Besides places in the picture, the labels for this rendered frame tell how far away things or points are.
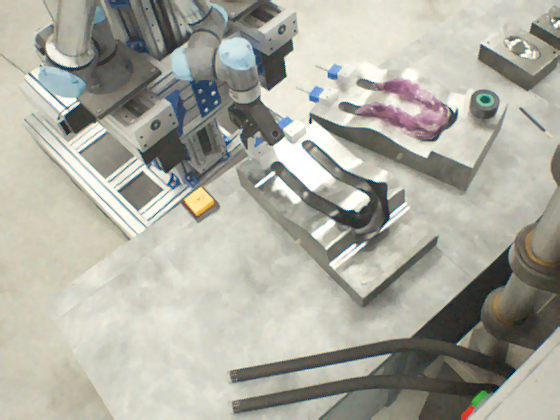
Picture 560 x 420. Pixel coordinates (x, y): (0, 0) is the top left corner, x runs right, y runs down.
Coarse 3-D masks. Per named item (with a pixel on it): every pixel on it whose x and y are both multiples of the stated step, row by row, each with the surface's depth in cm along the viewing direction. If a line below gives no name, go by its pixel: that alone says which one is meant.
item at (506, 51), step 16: (496, 32) 175; (512, 32) 174; (480, 48) 174; (496, 48) 171; (512, 48) 173; (528, 48) 172; (544, 48) 169; (496, 64) 173; (512, 64) 167; (528, 64) 166; (544, 64) 165; (512, 80) 172; (528, 80) 166
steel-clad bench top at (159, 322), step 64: (512, 0) 193; (384, 64) 182; (448, 64) 179; (512, 128) 162; (448, 192) 153; (512, 192) 151; (128, 256) 154; (192, 256) 152; (256, 256) 149; (448, 256) 143; (64, 320) 145; (128, 320) 144; (192, 320) 142; (256, 320) 140; (320, 320) 138; (384, 320) 136; (128, 384) 134; (192, 384) 133; (256, 384) 131
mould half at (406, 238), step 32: (320, 128) 159; (256, 160) 155; (288, 160) 154; (352, 160) 152; (256, 192) 153; (288, 192) 149; (320, 192) 147; (352, 192) 142; (288, 224) 147; (320, 224) 137; (416, 224) 142; (320, 256) 141; (352, 256) 140; (384, 256) 139; (416, 256) 140; (352, 288) 135; (384, 288) 139
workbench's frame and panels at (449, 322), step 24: (504, 264) 172; (480, 288) 171; (456, 312) 170; (480, 312) 202; (432, 336) 169; (456, 336) 201; (408, 360) 167; (432, 360) 201; (336, 408) 146; (360, 408) 169
